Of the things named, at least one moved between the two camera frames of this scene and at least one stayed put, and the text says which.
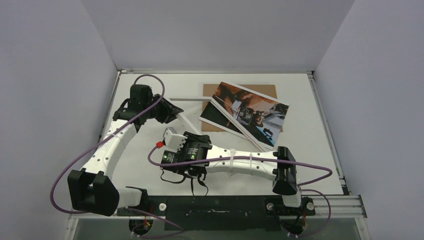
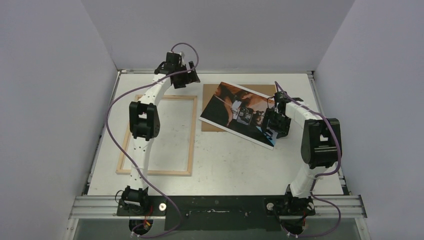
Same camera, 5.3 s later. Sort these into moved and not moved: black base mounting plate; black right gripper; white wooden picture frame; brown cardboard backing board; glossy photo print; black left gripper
Moved: black left gripper; white wooden picture frame; black right gripper
Not moved: brown cardboard backing board; black base mounting plate; glossy photo print
